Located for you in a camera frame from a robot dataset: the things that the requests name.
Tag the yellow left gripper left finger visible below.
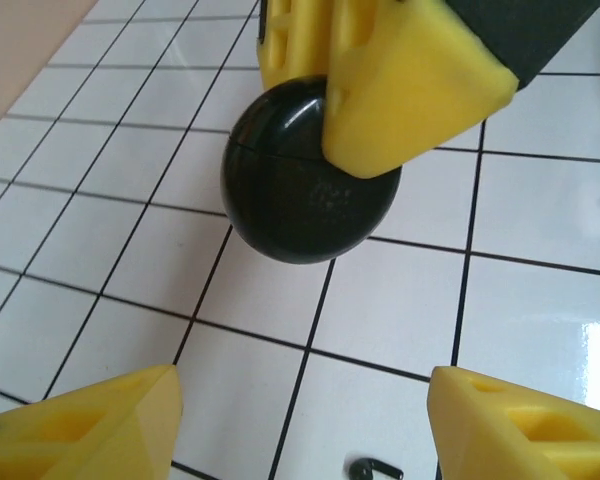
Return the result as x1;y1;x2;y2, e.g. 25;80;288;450
0;364;184;480

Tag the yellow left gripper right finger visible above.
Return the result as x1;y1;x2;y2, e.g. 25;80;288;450
427;365;600;480

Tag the black wireless earbud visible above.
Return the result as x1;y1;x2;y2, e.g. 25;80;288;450
347;455;406;480

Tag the black earbud charging case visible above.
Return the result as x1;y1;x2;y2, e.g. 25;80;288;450
219;74;404;266

